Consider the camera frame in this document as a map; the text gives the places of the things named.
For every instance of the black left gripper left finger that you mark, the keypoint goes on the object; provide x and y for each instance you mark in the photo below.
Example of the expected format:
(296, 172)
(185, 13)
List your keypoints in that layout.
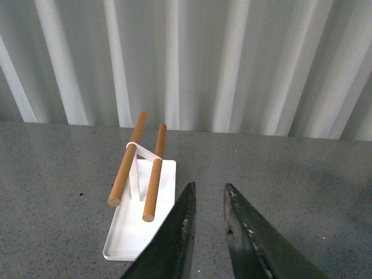
(169, 254)

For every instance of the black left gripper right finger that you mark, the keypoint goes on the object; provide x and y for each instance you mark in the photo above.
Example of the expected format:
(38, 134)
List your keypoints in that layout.
(257, 249)

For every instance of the white rack with wooden bars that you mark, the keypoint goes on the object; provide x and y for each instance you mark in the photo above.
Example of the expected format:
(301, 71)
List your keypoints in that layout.
(143, 194)

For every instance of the white pleated curtain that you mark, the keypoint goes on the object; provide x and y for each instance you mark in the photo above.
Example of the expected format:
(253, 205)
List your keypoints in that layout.
(285, 68)

